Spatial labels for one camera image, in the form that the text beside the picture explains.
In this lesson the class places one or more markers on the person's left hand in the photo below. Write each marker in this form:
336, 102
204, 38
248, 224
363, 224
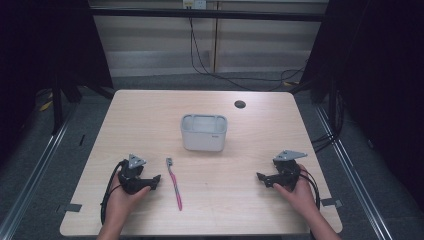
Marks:
121, 201

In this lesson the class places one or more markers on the black horizontal metal bar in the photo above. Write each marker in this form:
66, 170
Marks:
206, 14

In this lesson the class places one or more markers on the white wall socket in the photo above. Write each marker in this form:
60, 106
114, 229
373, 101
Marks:
195, 4

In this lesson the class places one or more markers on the person's right hand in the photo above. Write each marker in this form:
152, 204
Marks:
301, 196

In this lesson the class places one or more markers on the yellow floor tape piece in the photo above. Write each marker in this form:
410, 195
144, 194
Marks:
46, 106

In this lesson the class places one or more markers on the black floor tape mark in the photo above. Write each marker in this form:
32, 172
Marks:
82, 140

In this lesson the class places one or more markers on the dark curtain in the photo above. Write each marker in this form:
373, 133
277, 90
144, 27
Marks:
380, 66
46, 43

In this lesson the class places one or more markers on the aluminium floor rail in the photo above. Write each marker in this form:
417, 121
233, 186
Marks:
353, 173
36, 170

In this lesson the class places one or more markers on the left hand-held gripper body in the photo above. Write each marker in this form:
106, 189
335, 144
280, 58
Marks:
131, 181

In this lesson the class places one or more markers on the grey plastic container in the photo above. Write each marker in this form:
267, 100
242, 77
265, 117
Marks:
204, 138

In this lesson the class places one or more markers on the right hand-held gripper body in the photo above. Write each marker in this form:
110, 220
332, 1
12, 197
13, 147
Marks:
285, 176

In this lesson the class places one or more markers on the black metal stand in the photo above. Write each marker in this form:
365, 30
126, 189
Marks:
57, 106

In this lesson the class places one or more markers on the pink toothbrush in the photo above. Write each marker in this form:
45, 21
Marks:
174, 185

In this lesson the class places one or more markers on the black round table grommet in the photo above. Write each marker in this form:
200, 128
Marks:
240, 104

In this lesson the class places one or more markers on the grey tape strip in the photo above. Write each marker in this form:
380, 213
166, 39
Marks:
331, 202
70, 208

